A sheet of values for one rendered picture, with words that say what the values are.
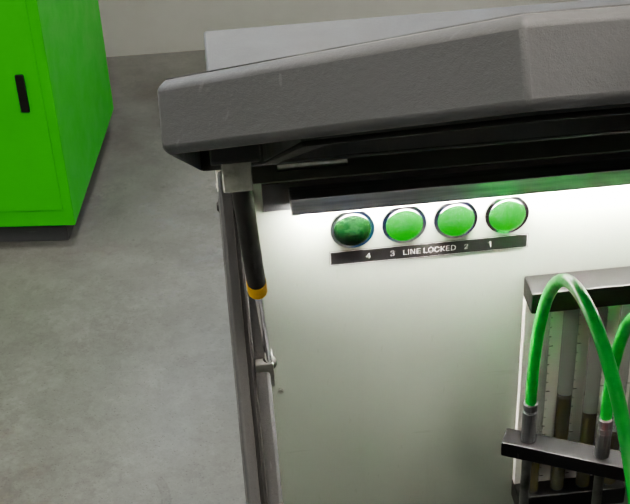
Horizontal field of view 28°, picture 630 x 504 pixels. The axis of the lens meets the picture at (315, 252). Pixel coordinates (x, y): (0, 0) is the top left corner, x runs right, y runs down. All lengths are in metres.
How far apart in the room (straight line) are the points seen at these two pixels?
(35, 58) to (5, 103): 0.18
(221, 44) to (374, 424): 0.52
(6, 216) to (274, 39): 2.51
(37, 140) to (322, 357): 2.43
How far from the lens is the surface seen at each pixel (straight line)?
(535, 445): 1.57
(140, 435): 3.29
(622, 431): 1.18
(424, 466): 1.68
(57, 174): 3.92
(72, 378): 3.51
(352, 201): 1.38
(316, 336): 1.52
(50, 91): 3.79
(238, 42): 1.62
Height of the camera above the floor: 2.15
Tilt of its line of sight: 33 degrees down
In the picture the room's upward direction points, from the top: 3 degrees counter-clockwise
